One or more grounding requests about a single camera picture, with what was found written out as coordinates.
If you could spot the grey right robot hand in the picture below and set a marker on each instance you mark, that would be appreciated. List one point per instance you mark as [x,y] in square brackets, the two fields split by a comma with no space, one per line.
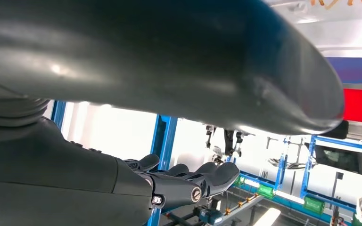
[168,62]

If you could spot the white black humanoid robot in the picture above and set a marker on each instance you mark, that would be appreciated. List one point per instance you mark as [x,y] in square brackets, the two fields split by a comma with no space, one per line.
[229,143]

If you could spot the white car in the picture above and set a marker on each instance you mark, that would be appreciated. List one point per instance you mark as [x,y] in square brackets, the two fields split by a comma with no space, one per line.
[334,159]

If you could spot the overhead gantry rail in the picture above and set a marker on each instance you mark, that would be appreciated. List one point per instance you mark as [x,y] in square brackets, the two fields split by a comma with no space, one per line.
[210,216]

